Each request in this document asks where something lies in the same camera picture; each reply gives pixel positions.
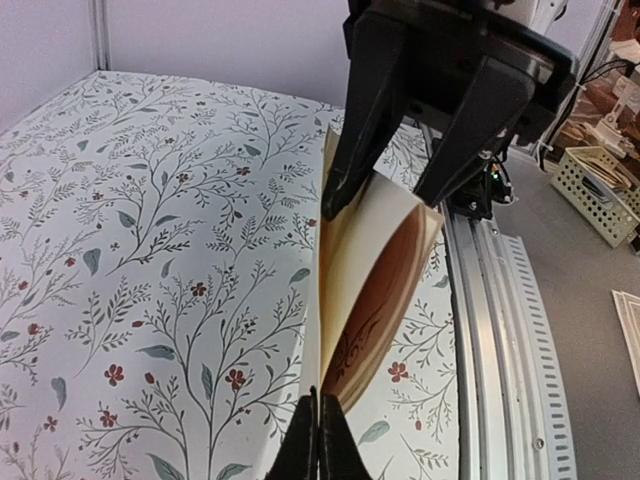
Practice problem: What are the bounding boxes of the floral patterned table mat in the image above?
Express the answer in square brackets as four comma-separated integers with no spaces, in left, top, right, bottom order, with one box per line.
[0,69,464,480]

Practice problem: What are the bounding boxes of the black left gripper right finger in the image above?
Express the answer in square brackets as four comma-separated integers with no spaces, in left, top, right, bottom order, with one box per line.
[318,394,372,480]

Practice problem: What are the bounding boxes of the cream perforated plastic basket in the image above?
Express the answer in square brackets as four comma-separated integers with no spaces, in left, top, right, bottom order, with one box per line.
[551,146,639,248]

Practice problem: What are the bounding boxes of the front aluminium rail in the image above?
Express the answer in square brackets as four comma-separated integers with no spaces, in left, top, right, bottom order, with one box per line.
[441,202,578,479]

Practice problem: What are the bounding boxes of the left aluminium frame post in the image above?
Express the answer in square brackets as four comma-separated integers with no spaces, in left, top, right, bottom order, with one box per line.
[89,0,111,71]

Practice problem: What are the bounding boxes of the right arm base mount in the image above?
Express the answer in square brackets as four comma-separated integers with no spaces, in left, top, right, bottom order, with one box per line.
[448,147,515,221]

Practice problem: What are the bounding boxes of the cream envelope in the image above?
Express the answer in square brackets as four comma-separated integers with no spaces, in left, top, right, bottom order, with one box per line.
[315,127,446,416]

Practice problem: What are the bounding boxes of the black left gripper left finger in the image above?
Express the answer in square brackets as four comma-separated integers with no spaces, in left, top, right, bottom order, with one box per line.
[267,387,319,480]

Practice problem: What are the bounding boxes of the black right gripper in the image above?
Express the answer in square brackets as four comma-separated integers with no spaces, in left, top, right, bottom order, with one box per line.
[322,1,577,220]

